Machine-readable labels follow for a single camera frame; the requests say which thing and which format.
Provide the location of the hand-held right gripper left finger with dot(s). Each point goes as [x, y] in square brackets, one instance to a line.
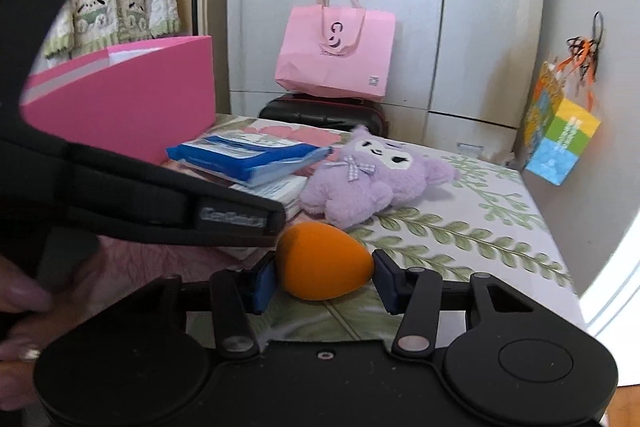
[261, 289]

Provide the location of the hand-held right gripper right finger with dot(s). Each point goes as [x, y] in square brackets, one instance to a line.
[387, 287]

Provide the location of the orange makeup sponge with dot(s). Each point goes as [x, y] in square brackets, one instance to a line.
[320, 262]

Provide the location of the pink cardboard box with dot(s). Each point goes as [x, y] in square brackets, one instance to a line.
[125, 107]

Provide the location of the person's left hand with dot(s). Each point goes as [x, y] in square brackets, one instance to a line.
[25, 298]

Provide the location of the white book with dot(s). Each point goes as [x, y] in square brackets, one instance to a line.
[280, 196]

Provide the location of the purple plush toy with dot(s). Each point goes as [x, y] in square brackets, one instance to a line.
[360, 192]

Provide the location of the floral tablecloth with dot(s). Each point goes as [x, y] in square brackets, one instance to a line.
[475, 227]

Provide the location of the blue wipes packet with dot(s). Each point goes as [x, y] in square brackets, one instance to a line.
[225, 157]

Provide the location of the black suitcase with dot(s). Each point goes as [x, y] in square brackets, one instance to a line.
[320, 117]

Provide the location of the pink shopping bag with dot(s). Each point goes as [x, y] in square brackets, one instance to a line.
[330, 67]

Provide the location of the colourful gift bag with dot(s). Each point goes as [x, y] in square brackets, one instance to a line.
[565, 142]

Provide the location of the orange ribbon bundle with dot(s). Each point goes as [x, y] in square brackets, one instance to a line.
[582, 52]

